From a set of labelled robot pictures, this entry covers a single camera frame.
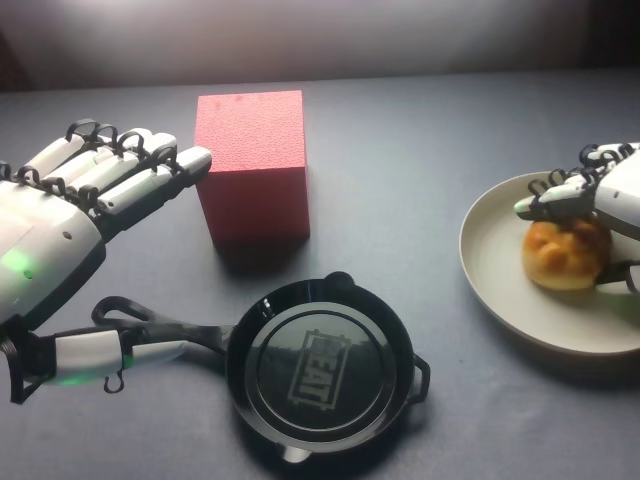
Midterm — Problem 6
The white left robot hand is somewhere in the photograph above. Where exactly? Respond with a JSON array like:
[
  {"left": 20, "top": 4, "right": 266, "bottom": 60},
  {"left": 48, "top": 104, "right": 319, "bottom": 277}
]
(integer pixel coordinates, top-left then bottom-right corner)
[{"left": 0, "top": 118, "right": 213, "bottom": 405}]

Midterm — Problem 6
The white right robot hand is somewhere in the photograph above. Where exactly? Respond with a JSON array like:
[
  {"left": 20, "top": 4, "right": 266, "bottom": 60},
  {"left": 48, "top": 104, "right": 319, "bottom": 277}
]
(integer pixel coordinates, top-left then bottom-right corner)
[{"left": 513, "top": 141, "right": 640, "bottom": 296}]

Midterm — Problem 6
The golden bread bun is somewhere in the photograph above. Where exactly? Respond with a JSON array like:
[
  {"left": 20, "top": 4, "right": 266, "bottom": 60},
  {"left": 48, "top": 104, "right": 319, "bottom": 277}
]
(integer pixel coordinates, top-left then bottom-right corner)
[{"left": 521, "top": 215, "right": 613, "bottom": 290}]

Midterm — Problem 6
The black frying pan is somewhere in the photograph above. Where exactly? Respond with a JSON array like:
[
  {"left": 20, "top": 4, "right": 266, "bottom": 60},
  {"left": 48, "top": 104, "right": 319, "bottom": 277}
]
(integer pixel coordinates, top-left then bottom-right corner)
[{"left": 91, "top": 271, "right": 432, "bottom": 465}]

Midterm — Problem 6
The grey round plate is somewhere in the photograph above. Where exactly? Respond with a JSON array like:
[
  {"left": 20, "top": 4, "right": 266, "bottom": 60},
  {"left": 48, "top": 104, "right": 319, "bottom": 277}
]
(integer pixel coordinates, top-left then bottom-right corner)
[{"left": 458, "top": 172, "right": 640, "bottom": 357}]

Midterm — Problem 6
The red cube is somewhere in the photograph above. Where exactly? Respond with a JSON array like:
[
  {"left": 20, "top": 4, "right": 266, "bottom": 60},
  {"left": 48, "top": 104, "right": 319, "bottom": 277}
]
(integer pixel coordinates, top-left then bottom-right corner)
[{"left": 193, "top": 89, "right": 311, "bottom": 246}]

